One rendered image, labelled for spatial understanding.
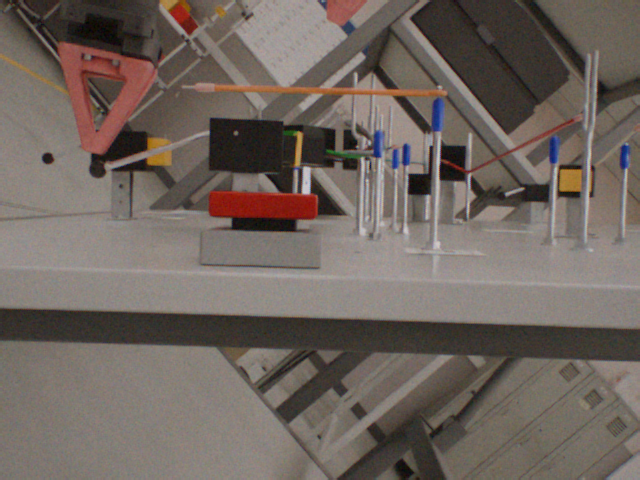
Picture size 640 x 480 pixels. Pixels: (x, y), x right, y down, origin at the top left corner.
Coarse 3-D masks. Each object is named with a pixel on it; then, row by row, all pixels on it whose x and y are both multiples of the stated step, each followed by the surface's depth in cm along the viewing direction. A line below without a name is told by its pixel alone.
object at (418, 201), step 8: (408, 176) 125; (416, 176) 124; (424, 176) 124; (408, 184) 125; (416, 184) 126; (424, 184) 126; (408, 192) 125; (416, 192) 124; (424, 192) 124; (416, 200) 128; (424, 200) 126; (416, 208) 128; (424, 208) 126; (416, 216) 128; (424, 216) 126
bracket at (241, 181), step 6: (234, 174) 65; (240, 174) 65; (246, 174) 65; (252, 174) 65; (258, 174) 65; (234, 180) 65; (240, 180) 65; (246, 180) 65; (252, 180) 65; (234, 186) 65; (240, 186) 65; (246, 186) 65; (252, 186) 65
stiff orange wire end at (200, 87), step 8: (184, 88) 55; (192, 88) 55; (200, 88) 55; (208, 88) 55; (216, 88) 55; (224, 88) 55; (232, 88) 55; (240, 88) 55; (248, 88) 55; (256, 88) 55; (264, 88) 55; (272, 88) 55; (280, 88) 55; (288, 88) 55; (296, 88) 55; (304, 88) 55; (312, 88) 55; (320, 88) 55; (328, 88) 55; (336, 88) 55; (344, 88) 55; (416, 96) 55; (424, 96) 55; (440, 96) 55
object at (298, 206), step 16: (224, 192) 39; (240, 192) 39; (256, 192) 39; (224, 208) 39; (240, 208) 39; (256, 208) 39; (272, 208) 38; (288, 208) 39; (304, 208) 38; (240, 224) 40; (256, 224) 40; (272, 224) 40; (288, 224) 40
